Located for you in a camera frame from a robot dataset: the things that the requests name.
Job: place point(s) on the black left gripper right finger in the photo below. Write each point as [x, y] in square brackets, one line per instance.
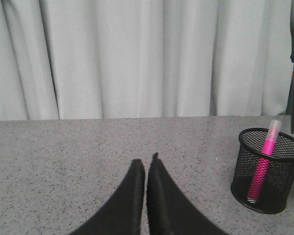
[168, 209]

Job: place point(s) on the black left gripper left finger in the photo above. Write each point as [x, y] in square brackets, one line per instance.
[121, 214]

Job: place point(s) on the pink highlighter pen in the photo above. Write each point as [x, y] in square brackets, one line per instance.
[263, 163]

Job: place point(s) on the black mesh pen holder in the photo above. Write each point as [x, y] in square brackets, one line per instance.
[279, 177]

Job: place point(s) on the grey curtain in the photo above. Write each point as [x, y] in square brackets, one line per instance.
[77, 59]

